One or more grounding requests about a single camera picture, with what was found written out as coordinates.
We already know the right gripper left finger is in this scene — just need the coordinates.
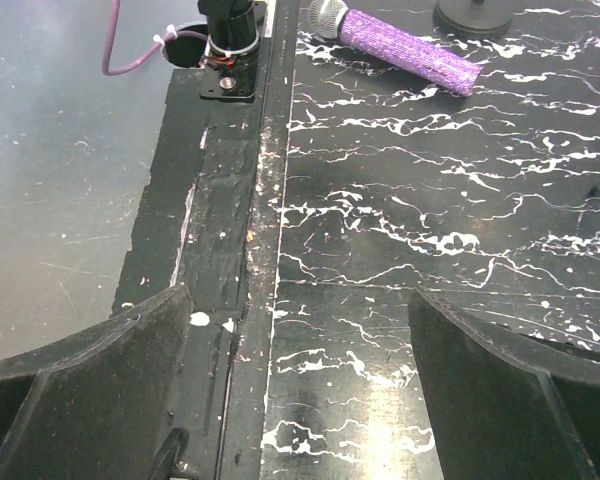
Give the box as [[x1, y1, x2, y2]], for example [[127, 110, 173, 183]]
[[0, 285, 191, 479]]

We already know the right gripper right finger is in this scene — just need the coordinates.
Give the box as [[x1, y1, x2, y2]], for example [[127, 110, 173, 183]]
[[408, 291, 600, 479]]

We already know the purple glitter microphone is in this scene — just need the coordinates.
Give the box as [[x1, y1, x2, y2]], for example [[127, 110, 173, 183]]
[[308, 0, 482, 97]]

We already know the black left-edge clip stand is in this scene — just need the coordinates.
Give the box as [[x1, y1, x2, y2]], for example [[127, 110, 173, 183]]
[[433, 0, 513, 39]]

